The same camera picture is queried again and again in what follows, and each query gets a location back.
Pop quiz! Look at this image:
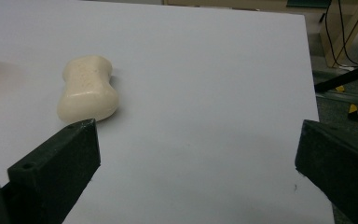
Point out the black cable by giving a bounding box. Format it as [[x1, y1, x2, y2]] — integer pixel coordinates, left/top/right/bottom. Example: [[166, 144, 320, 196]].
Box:
[[324, 0, 358, 67]]

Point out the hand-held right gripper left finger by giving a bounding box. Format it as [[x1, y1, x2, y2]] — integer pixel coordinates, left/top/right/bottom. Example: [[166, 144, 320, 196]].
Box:
[[0, 118, 102, 224]]

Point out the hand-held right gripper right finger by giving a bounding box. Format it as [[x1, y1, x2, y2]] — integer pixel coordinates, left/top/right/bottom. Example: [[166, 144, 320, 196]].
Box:
[[295, 119, 358, 224]]

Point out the black stand leg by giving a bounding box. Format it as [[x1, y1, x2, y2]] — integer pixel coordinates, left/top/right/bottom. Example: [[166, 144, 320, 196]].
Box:
[[313, 62, 358, 93]]

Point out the cream soap bar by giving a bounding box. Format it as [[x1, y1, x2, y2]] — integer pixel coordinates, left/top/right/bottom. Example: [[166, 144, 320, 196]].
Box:
[[56, 55, 119, 124]]

